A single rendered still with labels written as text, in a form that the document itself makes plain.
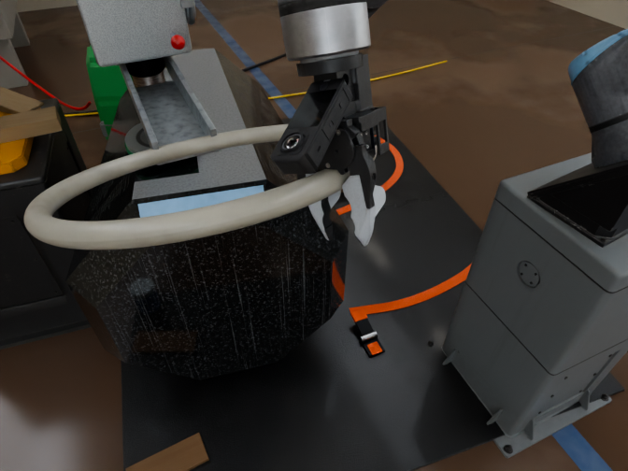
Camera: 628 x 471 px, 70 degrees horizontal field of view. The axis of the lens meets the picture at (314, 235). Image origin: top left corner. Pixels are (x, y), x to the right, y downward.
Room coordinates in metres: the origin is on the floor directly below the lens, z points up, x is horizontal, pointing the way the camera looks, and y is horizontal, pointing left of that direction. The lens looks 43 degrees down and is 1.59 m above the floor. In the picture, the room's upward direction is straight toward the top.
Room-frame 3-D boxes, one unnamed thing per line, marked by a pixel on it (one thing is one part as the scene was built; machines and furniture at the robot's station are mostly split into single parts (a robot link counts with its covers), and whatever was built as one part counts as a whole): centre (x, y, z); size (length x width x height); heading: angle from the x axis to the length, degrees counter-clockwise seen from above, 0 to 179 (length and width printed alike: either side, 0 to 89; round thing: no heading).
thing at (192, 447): (0.57, 0.48, 0.02); 0.25 x 0.10 x 0.01; 118
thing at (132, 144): (1.14, 0.44, 0.91); 0.21 x 0.21 x 0.01
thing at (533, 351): (0.92, -0.78, 0.43); 0.50 x 0.50 x 0.85; 24
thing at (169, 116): (1.05, 0.39, 1.13); 0.69 x 0.19 x 0.05; 25
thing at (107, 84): (2.75, 1.25, 0.43); 0.35 x 0.35 x 0.87; 4
